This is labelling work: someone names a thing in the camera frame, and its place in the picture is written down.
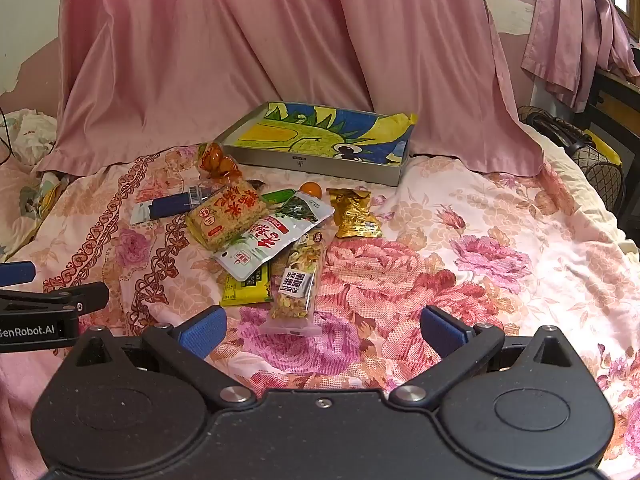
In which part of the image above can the rice cracker packet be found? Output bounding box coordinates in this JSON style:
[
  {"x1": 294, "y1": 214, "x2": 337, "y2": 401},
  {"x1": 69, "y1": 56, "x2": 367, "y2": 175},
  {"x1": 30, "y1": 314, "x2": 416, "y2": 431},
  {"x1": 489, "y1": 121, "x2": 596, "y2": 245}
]
[{"x1": 186, "y1": 180, "x2": 263, "y2": 252}]

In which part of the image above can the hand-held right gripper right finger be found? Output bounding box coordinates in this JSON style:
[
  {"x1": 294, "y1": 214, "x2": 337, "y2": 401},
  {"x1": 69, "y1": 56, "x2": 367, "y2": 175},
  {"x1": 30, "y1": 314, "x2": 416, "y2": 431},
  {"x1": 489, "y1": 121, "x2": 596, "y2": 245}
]
[{"x1": 389, "y1": 304, "x2": 586, "y2": 408}]

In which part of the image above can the white pillow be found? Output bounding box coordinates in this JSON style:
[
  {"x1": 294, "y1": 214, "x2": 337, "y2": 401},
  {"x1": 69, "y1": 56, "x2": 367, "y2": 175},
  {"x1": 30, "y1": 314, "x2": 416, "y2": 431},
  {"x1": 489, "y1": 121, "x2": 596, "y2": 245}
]
[{"x1": 0, "y1": 109, "x2": 58, "y2": 166}]

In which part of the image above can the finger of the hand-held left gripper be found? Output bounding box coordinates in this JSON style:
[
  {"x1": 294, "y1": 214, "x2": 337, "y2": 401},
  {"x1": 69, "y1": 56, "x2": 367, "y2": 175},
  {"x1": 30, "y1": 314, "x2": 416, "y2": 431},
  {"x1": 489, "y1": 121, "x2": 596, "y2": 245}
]
[
  {"x1": 0, "y1": 260, "x2": 37, "y2": 287},
  {"x1": 0, "y1": 281, "x2": 109, "y2": 317}
]

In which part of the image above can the grey tray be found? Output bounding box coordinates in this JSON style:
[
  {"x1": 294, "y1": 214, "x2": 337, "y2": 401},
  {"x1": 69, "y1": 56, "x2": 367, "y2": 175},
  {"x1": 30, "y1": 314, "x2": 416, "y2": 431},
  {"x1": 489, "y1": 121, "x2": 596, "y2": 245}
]
[{"x1": 215, "y1": 101, "x2": 418, "y2": 187}]

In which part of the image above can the green sausage stick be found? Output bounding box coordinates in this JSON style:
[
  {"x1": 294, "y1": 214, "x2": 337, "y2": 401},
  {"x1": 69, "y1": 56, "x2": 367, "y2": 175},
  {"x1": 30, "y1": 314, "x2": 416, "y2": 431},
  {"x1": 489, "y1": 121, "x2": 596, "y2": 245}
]
[{"x1": 261, "y1": 187, "x2": 301, "y2": 206}]

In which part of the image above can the long blue snack packet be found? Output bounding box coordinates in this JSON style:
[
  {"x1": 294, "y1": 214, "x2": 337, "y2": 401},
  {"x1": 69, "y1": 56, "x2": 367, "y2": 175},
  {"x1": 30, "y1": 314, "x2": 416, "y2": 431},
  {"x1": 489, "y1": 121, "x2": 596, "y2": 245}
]
[{"x1": 130, "y1": 185, "x2": 222, "y2": 225}]

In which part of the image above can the white green snack packet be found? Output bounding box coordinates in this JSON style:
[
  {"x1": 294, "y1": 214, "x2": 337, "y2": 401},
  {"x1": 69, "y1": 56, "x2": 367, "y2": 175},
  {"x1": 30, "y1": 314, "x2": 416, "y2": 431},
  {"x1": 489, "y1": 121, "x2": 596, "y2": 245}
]
[{"x1": 210, "y1": 191, "x2": 335, "y2": 282}]

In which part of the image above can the teal patterned cloth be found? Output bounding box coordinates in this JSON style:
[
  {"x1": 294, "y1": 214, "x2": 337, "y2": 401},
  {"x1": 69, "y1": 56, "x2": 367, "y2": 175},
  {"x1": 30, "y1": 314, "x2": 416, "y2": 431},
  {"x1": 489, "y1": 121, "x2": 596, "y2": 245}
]
[{"x1": 20, "y1": 172, "x2": 68, "y2": 221}]

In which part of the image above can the dark wooden desk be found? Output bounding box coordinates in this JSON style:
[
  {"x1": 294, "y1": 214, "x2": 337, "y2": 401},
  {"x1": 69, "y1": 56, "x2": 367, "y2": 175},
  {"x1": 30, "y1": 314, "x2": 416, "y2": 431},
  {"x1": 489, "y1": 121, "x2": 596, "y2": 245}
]
[{"x1": 575, "y1": 47, "x2": 640, "y2": 241}]

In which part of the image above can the clear nut bar packet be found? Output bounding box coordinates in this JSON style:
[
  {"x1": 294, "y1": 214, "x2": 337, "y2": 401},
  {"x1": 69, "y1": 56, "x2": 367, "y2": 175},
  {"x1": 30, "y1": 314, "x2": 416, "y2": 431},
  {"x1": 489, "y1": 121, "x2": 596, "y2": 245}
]
[{"x1": 259, "y1": 232, "x2": 328, "y2": 337}]

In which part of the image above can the gold foil snack packet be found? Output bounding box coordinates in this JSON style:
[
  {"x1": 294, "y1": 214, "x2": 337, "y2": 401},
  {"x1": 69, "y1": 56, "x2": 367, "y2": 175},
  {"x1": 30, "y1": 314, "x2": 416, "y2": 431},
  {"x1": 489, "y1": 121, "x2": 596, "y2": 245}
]
[{"x1": 326, "y1": 187, "x2": 383, "y2": 239}]

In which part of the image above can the yellow snack packet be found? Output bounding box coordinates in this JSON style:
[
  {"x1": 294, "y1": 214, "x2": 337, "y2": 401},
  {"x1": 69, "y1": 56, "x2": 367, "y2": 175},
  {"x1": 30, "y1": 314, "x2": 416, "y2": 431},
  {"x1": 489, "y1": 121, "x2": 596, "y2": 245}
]
[{"x1": 220, "y1": 255, "x2": 273, "y2": 307}]

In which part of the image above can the yellow bag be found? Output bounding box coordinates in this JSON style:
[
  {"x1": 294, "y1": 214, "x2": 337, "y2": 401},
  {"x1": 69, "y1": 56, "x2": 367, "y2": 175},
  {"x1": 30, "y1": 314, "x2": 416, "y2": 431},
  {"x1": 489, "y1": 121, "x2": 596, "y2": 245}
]
[{"x1": 582, "y1": 130, "x2": 623, "y2": 166}]

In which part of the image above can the patterned handbag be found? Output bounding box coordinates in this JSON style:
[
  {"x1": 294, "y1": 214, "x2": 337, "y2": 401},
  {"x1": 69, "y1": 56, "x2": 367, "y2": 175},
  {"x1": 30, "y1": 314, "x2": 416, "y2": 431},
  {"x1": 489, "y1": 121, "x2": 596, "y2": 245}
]
[{"x1": 517, "y1": 105, "x2": 626, "y2": 211}]

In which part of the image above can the large pink draped cloth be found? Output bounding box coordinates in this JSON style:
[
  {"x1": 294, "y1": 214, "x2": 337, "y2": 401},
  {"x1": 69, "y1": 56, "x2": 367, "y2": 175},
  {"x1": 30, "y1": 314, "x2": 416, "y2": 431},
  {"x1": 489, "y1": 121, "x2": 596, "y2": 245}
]
[{"x1": 35, "y1": 0, "x2": 546, "y2": 178}]

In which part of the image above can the floral bed sheet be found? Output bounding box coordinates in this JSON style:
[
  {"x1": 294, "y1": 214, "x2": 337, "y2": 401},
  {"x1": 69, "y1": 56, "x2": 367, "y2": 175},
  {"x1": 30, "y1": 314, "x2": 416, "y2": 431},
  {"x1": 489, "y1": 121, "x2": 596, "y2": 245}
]
[{"x1": 0, "y1": 125, "x2": 640, "y2": 480}]

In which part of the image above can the orange snack packet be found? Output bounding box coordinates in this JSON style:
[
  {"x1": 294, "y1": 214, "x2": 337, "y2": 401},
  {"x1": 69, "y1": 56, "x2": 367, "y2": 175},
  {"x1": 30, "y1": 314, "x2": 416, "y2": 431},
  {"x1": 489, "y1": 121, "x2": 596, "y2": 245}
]
[{"x1": 197, "y1": 141, "x2": 243, "y2": 181}]

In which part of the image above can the pink window curtain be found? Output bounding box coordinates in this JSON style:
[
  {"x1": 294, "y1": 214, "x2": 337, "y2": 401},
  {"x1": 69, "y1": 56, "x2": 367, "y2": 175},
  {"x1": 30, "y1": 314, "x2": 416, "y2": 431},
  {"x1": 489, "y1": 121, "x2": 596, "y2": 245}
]
[{"x1": 520, "y1": 0, "x2": 640, "y2": 113}]

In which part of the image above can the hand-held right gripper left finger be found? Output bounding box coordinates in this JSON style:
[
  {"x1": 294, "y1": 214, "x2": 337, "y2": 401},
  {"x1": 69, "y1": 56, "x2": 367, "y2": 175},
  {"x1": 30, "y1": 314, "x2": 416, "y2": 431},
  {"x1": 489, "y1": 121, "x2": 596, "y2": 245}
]
[{"x1": 62, "y1": 305, "x2": 258, "y2": 408}]

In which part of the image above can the black cable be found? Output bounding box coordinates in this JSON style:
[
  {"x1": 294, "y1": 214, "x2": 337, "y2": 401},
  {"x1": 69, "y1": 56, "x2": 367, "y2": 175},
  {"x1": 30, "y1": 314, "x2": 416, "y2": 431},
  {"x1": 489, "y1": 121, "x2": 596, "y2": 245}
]
[{"x1": 0, "y1": 110, "x2": 16, "y2": 166}]

